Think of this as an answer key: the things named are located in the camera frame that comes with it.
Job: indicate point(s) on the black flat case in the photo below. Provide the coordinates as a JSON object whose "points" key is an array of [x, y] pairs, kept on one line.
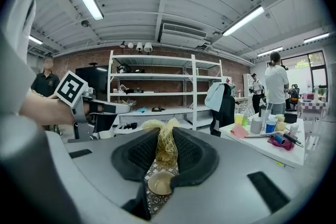
{"points": [[137, 70]]}

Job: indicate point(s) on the clear glass with straws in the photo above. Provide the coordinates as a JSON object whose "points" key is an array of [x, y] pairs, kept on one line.
{"points": [[265, 116]]}

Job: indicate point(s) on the black tray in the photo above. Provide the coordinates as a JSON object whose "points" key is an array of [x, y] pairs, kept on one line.
{"points": [[158, 109]]}

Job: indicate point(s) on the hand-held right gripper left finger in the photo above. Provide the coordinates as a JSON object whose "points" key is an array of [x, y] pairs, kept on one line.
{"points": [[131, 160]]}

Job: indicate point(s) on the teal box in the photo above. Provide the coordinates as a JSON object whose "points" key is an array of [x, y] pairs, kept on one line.
{"points": [[138, 91]]}

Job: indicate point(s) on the round ceiling dome fixture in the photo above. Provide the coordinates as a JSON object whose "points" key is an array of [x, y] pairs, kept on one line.
{"points": [[85, 23]]}

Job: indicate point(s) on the black box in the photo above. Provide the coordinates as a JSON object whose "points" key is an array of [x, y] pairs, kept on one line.
{"points": [[290, 117]]}

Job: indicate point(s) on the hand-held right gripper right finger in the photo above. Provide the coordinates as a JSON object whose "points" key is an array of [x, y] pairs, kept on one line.
{"points": [[197, 160]]}

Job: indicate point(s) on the grey mug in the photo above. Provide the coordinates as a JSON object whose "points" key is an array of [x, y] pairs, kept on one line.
{"points": [[256, 126]]}

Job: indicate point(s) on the pink checkered cloth table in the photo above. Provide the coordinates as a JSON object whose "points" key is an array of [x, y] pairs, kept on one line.
{"points": [[312, 106]]}

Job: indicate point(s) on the flat white box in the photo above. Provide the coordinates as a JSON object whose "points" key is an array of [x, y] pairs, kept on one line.
{"points": [[149, 92]]}

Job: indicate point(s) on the white shade lamp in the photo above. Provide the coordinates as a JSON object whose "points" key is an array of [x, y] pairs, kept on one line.
{"points": [[148, 47], [139, 46]]}

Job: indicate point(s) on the black television screen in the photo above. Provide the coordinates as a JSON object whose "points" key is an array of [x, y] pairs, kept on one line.
{"points": [[92, 78]]}

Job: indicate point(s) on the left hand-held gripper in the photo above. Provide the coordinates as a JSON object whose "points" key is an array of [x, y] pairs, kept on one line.
{"points": [[69, 87]]}

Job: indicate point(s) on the white bucket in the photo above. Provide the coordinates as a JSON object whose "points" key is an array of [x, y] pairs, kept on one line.
{"points": [[107, 134]]}

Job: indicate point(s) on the beige round sponge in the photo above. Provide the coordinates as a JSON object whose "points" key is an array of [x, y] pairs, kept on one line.
{"points": [[280, 126]]}

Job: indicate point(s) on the blue cup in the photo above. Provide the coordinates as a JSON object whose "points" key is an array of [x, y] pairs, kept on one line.
{"points": [[270, 127]]}

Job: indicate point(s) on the light blue jacket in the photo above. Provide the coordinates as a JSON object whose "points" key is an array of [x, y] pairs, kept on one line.
{"points": [[214, 97]]}

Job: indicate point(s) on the black office chair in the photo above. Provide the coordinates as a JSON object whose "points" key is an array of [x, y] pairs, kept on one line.
{"points": [[227, 110]]}

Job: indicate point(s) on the cardboard box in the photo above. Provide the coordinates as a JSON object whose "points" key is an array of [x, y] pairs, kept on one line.
{"points": [[127, 102]]}

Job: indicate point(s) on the narrow white shelving unit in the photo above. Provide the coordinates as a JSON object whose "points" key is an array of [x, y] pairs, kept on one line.
{"points": [[207, 77]]}

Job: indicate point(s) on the yellow cup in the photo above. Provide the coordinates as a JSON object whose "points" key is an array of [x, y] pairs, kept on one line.
{"points": [[239, 119]]}

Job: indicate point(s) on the blue lint roller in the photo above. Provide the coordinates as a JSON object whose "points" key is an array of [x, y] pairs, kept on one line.
{"points": [[281, 139]]}

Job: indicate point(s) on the beige cloth bundle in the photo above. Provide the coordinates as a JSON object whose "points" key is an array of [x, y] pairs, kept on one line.
{"points": [[124, 89]]}

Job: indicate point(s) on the person's left forearm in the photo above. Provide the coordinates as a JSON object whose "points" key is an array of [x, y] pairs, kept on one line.
{"points": [[44, 110]]}

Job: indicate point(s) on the pink cloth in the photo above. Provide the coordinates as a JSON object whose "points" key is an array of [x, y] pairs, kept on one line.
{"points": [[239, 131]]}

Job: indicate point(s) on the blue plastic bag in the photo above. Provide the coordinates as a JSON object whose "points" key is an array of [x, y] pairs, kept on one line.
{"points": [[141, 110]]}

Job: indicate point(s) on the white cubby bookcase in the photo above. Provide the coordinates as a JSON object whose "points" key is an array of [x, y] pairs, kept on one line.
{"points": [[248, 85]]}

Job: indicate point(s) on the black-framed window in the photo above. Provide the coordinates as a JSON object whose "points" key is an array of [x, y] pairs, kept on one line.
{"points": [[317, 70]]}

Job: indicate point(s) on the light green cup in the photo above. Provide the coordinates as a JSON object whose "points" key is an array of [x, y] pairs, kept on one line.
{"points": [[246, 120]]}

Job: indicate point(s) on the metal straw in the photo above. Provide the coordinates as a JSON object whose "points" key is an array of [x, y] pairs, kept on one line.
{"points": [[256, 136]]}

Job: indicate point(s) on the white cup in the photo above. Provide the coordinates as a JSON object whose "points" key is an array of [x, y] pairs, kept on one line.
{"points": [[294, 128]]}

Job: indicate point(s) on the white table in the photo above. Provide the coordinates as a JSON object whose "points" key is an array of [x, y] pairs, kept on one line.
{"points": [[262, 150]]}

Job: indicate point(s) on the white ceiling air conditioner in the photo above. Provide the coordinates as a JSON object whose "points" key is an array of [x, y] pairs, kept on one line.
{"points": [[183, 35]]}

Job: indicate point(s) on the person's white shirt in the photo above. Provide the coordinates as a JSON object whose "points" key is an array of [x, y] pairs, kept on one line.
{"points": [[18, 34]]}

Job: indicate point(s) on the magenta cloth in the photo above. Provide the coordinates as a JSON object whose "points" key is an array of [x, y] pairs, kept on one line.
{"points": [[275, 144]]}

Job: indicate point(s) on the black spotlight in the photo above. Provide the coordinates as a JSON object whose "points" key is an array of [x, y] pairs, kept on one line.
{"points": [[122, 44]]}

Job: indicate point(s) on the small white lamp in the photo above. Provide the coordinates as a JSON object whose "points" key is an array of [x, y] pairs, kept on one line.
{"points": [[130, 45]]}

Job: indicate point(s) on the black helmet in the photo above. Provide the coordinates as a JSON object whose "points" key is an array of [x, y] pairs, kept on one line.
{"points": [[124, 68]]}

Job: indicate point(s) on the wide white shelving unit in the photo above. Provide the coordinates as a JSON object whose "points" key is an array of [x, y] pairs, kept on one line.
{"points": [[152, 76]]}

